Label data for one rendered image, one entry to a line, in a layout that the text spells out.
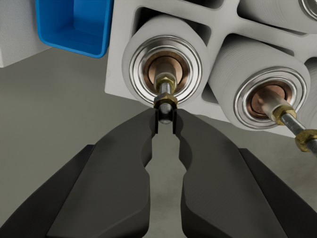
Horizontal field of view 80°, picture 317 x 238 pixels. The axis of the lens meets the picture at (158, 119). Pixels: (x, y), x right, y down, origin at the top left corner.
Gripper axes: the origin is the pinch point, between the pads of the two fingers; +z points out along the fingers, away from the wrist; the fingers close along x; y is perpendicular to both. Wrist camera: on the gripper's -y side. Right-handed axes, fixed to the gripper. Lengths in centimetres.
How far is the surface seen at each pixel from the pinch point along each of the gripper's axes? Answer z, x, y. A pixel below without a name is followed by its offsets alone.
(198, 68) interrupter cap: 8.9, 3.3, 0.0
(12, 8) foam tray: 20.1, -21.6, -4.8
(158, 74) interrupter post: 6.3, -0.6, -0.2
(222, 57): 15.9, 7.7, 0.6
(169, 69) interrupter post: 7.4, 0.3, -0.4
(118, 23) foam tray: 16.3, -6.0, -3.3
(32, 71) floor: 34.3, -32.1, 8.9
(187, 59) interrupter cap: 8.9, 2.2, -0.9
